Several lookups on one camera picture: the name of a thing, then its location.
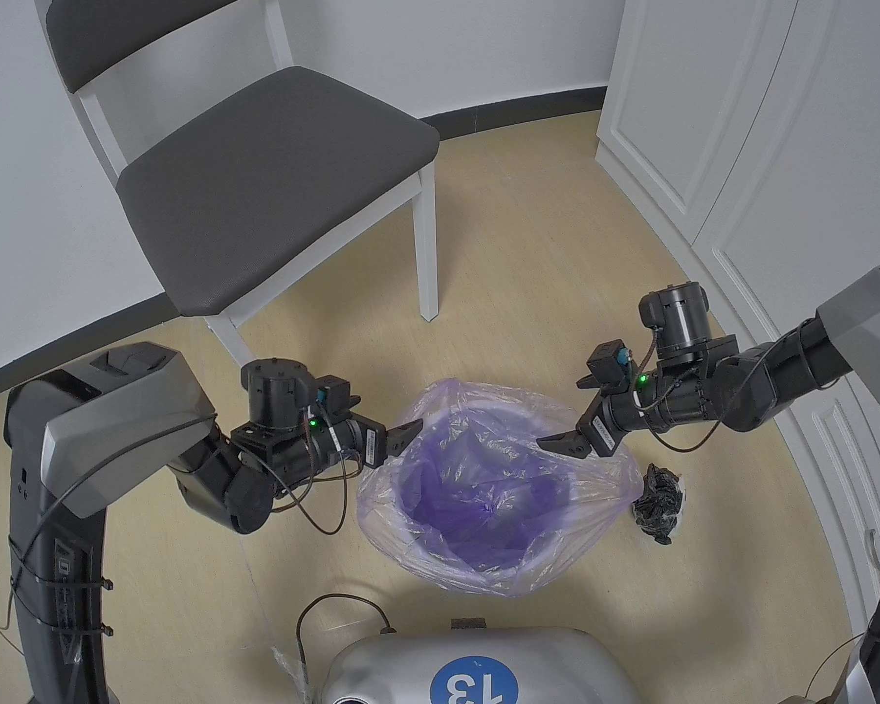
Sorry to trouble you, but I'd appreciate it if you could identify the black cable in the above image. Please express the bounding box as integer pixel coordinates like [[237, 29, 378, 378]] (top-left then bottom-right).
[[645, 364, 730, 454], [270, 452, 364, 537], [295, 593, 398, 687]]

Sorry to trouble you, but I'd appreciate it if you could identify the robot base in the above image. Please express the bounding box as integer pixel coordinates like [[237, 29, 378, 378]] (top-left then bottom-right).
[[323, 616, 642, 704]]

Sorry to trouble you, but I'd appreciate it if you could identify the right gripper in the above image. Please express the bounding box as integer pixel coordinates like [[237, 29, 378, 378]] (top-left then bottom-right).
[[578, 382, 665, 462]]

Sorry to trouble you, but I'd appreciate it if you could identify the white trash bin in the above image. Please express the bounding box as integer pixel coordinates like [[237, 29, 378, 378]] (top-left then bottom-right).
[[381, 404, 584, 591]]

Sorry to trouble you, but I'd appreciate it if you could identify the purple plastic bag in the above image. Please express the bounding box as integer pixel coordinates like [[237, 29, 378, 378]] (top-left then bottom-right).
[[355, 377, 646, 598]]

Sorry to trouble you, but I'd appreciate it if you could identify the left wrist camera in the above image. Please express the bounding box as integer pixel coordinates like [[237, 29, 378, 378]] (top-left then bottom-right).
[[311, 374, 362, 423]]

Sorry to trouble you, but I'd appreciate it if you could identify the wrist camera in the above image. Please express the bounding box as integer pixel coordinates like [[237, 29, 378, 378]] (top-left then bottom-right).
[[311, 374, 362, 423], [574, 339, 638, 397]]

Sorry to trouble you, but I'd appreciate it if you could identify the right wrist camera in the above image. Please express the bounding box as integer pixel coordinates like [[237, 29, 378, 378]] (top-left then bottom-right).
[[574, 339, 638, 397]]

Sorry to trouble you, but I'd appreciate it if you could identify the grey and white chair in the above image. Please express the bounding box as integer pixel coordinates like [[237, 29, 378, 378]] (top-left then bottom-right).
[[28, 0, 441, 394]]

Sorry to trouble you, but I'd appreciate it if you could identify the black plastic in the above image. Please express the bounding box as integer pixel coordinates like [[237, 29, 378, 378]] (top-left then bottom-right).
[[633, 464, 684, 544]]

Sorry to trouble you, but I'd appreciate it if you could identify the clear crumpled wrapper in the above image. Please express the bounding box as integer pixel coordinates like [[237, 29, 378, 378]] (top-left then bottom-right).
[[270, 642, 310, 698]]

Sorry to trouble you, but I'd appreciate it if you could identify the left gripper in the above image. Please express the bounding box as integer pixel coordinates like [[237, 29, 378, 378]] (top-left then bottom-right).
[[309, 415, 390, 472]]

